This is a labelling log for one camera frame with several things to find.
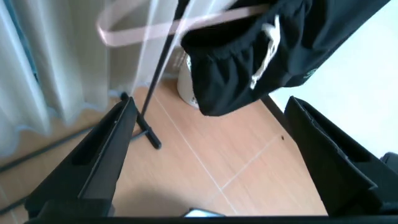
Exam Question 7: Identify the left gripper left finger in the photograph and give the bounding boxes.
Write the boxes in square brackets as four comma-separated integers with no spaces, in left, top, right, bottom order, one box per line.
[24,96,139,218]

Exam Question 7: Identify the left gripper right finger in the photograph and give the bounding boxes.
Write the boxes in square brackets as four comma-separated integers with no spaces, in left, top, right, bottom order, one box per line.
[284,95,398,217]

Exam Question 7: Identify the black shorts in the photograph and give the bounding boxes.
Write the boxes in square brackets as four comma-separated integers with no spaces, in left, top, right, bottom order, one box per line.
[180,0,391,118]

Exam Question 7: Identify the pink clothes hanger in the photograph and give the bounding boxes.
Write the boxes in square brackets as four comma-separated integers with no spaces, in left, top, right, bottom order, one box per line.
[96,0,271,47]

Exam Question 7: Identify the black clothes rack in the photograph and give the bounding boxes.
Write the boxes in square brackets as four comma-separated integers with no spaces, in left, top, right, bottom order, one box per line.
[0,0,191,215]

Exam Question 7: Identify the white laundry basket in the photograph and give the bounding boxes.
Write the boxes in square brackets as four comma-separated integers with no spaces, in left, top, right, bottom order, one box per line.
[177,54,203,110]

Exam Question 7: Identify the beige curtain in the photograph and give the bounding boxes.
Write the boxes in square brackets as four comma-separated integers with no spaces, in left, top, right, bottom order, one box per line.
[0,0,50,158]
[14,0,193,125]

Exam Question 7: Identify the window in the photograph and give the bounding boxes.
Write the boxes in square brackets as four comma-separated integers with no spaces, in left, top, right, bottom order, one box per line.
[2,0,40,83]

